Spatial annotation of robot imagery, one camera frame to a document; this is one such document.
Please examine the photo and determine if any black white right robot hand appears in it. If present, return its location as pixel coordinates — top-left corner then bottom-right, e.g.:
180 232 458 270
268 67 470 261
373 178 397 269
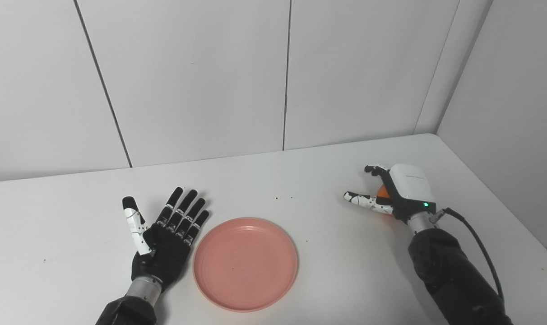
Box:
343 163 437 225

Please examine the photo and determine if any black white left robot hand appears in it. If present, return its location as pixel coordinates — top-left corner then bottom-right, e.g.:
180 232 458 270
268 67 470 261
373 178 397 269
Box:
122 186 210 292

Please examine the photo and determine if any orange fruit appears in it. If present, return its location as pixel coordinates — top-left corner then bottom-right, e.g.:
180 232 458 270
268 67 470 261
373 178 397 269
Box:
375 184 394 216

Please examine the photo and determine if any pink round plate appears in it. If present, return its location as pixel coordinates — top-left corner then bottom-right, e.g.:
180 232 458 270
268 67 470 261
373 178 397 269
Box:
193 218 299 312

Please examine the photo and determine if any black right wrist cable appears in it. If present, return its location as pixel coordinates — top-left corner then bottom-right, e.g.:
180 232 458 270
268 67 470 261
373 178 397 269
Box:
429 208 505 304

